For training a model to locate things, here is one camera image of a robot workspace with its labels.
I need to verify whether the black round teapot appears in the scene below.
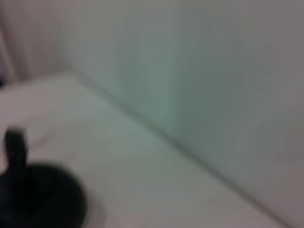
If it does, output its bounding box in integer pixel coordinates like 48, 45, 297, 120
0, 126, 89, 228

